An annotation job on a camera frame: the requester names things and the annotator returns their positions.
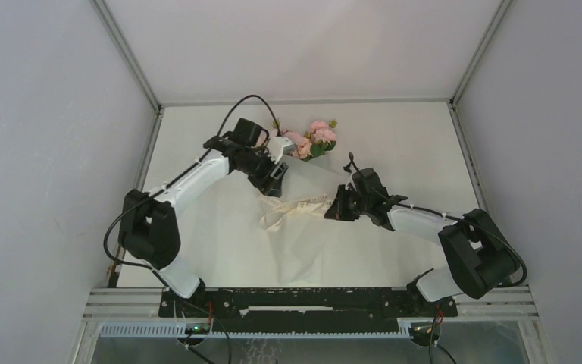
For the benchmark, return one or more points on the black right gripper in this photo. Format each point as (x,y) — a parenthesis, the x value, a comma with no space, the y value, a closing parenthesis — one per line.
(337,210)

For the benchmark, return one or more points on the black mounting rail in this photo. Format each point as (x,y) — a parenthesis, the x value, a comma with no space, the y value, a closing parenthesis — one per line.
(360,310)

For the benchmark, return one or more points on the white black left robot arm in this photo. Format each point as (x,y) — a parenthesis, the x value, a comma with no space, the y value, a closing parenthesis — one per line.
(148,225)

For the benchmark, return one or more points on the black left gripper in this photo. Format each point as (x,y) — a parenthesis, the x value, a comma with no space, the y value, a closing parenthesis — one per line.
(267,185)

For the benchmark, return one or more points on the cream ribbon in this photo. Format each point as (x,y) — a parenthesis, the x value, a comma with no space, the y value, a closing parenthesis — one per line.
(280,210)

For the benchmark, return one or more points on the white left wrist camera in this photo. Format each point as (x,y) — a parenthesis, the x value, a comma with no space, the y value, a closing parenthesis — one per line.
(278,146)

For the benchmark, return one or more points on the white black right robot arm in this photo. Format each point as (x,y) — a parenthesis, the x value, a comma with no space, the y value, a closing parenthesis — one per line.
(478,257)

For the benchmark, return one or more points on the pink fake flower bouquet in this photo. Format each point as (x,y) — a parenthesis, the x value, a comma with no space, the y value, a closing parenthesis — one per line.
(319,139)

